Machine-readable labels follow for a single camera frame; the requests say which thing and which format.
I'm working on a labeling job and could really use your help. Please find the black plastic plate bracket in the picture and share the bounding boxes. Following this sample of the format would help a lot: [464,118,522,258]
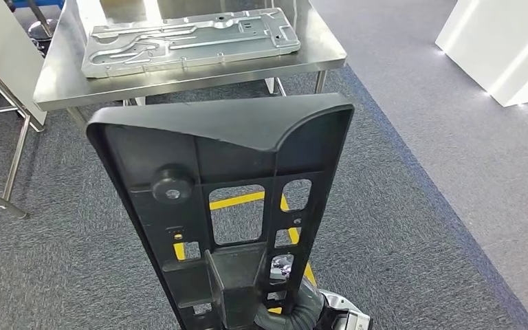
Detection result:
[86,93,355,330]

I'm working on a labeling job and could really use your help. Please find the stainless steel workbench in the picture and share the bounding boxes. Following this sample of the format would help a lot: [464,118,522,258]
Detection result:
[32,0,348,133]

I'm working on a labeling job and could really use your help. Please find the grey metal fixture plate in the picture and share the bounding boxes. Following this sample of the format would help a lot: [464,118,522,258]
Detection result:
[80,8,301,79]

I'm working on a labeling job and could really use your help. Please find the stainless steel side table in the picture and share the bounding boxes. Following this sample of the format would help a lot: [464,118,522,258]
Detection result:
[0,47,46,221]

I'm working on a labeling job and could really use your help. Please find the white display block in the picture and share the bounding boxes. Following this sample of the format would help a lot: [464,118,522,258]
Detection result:
[434,0,528,108]

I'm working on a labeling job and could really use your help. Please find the white board panel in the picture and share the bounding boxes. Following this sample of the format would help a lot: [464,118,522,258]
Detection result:
[0,0,49,126]

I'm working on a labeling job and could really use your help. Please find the dark stanchion post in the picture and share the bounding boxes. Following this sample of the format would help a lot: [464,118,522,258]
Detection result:
[4,0,58,58]

